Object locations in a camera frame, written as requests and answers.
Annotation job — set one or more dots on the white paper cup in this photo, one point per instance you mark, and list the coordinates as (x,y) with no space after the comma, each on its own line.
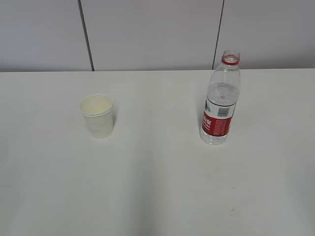
(97,110)

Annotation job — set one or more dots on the clear water bottle red label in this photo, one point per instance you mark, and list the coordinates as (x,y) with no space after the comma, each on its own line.
(221,98)

